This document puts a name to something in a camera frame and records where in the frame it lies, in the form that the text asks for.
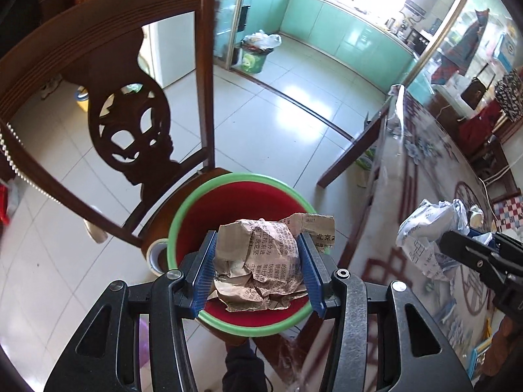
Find clear tape roll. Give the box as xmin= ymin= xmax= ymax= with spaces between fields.
xmin=146 ymin=239 xmax=170 ymax=276

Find red bin with green rim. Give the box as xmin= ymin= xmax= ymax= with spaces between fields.
xmin=167 ymin=172 xmax=328 ymax=337

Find dining table with floral cover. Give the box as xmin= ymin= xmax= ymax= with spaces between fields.
xmin=316 ymin=86 xmax=523 ymax=392

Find white bead trim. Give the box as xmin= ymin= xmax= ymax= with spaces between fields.
xmin=0 ymin=120 xmax=58 ymax=203

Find white printed paper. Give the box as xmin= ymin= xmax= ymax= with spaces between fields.
xmin=396 ymin=199 xmax=470 ymax=282

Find checkered cloth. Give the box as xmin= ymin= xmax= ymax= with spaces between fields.
xmin=492 ymin=194 xmax=523 ymax=229

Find brown handbag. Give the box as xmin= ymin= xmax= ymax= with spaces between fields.
xmin=461 ymin=64 xmax=491 ymax=110

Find plaid hanging cloth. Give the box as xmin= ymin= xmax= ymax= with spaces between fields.
xmin=433 ymin=8 xmax=491 ymax=84

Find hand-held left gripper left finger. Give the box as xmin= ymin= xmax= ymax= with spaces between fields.
xmin=43 ymin=230 xmax=217 ymax=392

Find blue booklet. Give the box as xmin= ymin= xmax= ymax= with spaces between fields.
xmin=470 ymin=341 xmax=491 ymax=380

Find green white carton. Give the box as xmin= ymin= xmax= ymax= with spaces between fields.
xmin=355 ymin=149 xmax=377 ymax=188

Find white refrigerator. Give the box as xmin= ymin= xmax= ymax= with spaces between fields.
xmin=147 ymin=12 xmax=201 ymax=88

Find white plastic bag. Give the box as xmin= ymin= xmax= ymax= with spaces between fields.
xmin=245 ymin=30 xmax=282 ymax=52

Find black countertop appliance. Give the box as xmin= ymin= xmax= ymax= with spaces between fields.
xmin=409 ymin=28 xmax=430 ymax=54

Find teal kitchen cabinets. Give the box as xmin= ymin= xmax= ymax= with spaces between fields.
xmin=223 ymin=0 xmax=430 ymax=99

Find person's dark trouser leg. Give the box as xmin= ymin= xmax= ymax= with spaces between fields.
xmin=224 ymin=345 xmax=266 ymax=392

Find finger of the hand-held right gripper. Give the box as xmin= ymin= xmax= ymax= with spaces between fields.
xmin=439 ymin=231 xmax=523 ymax=290
xmin=470 ymin=231 xmax=523 ymax=256

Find red cloth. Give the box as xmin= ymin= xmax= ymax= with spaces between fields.
xmin=458 ymin=100 xmax=505 ymax=158

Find white cable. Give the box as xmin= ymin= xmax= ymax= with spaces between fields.
xmin=482 ymin=157 xmax=523 ymax=186

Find green kitchen waste bin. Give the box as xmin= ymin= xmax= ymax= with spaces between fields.
xmin=240 ymin=45 xmax=274 ymax=75

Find newspaper ball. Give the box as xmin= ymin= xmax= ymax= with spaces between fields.
xmin=210 ymin=212 xmax=336 ymax=313

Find black white patterned bag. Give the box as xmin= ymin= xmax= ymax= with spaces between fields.
xmin=494 ymin=69 xmax=523 ymax=122

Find dark carved wooden chair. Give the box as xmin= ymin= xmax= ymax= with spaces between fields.
xmin=0 ymin=0 xmax=254 ymax=348

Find white slipper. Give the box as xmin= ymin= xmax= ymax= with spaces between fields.
xmin=84 ymin=218 xmax=108 ymax=243

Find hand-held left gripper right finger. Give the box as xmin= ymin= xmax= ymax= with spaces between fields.
xmin=296 ymin=233 xmax=475 ymax=392

